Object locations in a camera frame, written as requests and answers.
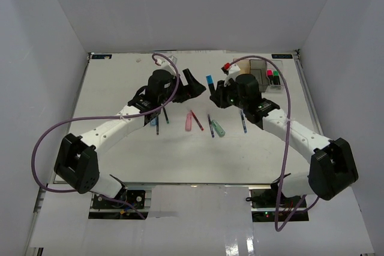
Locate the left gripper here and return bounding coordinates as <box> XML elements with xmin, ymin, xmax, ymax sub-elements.
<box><xmin>158</xmin><ymin>69</ymin><xmax>205</xmax><ymax>106</ymax></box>

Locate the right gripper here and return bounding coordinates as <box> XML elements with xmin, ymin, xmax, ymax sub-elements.
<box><xmin>211</xmin><ymin>77</ymin><xmax>248</xmax><ymax>110</ymax></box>

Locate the blue cap highlighter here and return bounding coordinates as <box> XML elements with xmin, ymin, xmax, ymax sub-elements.
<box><xmin>206</xmin><ymin>75</ymin><xmax>215</xmax><ymax>95</ymax></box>

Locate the purple pen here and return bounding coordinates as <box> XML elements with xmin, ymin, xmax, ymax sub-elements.
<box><xmin>207</xmin><ymin>114</ymin><xmax>215</xmax><ymax>138</ymax></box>

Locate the red pen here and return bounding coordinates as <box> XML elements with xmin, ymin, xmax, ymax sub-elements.
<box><xmin>190</xmin><ymin>110</ymin><xmax>204</xmax><ymax>131</ymax></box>

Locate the green pen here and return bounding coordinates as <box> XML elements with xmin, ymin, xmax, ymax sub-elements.
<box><xmin>163</xmin><ymin>107</ymin><xmax>170</xmax><ymax>124</ymax></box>

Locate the dark blue pen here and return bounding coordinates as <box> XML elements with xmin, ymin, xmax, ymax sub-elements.
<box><xmin>155</xmin><ymin>119</ymin><xmax>160</xmax><ymax>135</ymax></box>

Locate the pink cap highlighter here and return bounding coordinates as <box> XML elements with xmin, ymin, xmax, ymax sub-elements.
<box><xmin>266</xmin><ymin>70</ymin><xmax>274</xmax><ymax>85</ymax></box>

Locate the green cap highlighter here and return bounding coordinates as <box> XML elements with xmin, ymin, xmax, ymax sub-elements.
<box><xmin>272</xmin><ymin>70</ymin><xmax>281</xmax><ymax>86</ymax></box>

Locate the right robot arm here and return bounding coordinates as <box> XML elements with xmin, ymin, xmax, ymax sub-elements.
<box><xmin>206</xmin><ymin>74</ymin><xmax>359</xmax><ymax>207</ymax></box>

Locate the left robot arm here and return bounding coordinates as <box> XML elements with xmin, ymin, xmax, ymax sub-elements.
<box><xmin>54</xmin><ymin>68</ymin><xmax>206</xmax><ymax>207</ymax></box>

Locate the pink correction tape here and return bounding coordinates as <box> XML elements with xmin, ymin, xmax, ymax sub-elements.
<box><xmin>185</xmin><ymin>113</ymin><xmax>192</xmax><ymax>131</ymax></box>

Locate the grey transparent container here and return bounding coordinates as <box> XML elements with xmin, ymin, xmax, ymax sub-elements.
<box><xmin>250</xmin><ymin>59</ymin><xmax>270</xmax><ymax>93</ymax></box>

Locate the right blue table label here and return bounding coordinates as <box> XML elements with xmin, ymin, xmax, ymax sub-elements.
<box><xmin>271</xmin><ymin>53</ymin><xmax>293</xmax><ymax>59</ymax></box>

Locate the blue table label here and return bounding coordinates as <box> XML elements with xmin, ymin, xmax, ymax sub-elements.
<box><xmin>91</xmin><ymin>54</ymin><xmax>112</xmax><ymax>59</ymax></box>
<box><xmin>271</xmin><ymin>53</ymin><xmax>293</xmax><ymax>59</ymax></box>

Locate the left blue table label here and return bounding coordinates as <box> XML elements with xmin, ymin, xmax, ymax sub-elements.
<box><xmin>91</xmin><ymin>54</ymin><xmax>112</xmax><ymax>59</ymax></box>

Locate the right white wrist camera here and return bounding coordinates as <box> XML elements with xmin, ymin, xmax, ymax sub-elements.
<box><xmin>221</xmin><ymin>63</ymin><xmax>241</xmax><ymax>86</ymax></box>

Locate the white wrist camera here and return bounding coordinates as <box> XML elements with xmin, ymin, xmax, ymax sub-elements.
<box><xmin>155</xmin><ymin>55</ymin><xmax>178</xmax><ymax>74</ymax></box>
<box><xmin>221</xmin><ymin>63</ymin><xmax>241</xmax><ymax>86</ymax></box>

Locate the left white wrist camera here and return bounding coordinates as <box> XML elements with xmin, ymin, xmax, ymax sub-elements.
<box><xmin>155</xmin><ymin>55</ymin><xmax>178</xmax><ymax>74</ymax></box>

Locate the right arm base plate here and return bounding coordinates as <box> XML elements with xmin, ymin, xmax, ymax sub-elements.
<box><xmin>245</xmin><ymin>188</ymin><xmax>309</xmax><ymax>223</ymax></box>

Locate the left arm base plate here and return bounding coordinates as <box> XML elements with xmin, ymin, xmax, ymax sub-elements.
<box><xmin>88</xmin><ymin>189</ymin><xmax>149</xmax><ymax>220</ymax></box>

